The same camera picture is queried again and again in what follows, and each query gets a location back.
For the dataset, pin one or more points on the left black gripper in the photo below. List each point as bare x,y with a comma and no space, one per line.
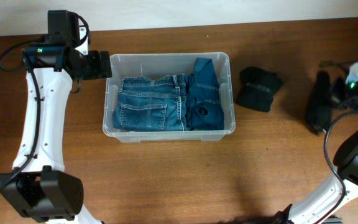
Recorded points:
96,70

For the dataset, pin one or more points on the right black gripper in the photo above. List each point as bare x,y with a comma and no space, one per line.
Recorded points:
337,96

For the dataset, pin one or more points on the large black taped cloth bundle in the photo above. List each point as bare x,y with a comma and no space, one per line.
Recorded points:
318,111

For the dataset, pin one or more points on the dark blue jeans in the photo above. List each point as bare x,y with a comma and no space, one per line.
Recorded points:
145,105

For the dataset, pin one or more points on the small black taped cloth roll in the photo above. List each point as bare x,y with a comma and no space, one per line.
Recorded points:
259,88

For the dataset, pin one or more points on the blue taped sweater bundle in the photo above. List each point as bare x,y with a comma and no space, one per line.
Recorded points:
203,107

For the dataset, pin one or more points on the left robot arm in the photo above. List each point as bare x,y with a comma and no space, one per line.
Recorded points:
38,187

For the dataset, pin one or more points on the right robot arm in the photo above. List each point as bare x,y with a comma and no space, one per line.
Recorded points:
338,189

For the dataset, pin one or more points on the clear plastic storage bin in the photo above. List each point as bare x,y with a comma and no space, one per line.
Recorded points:
156,66

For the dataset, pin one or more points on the black aluminium rail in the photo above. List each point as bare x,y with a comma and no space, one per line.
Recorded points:
333,220

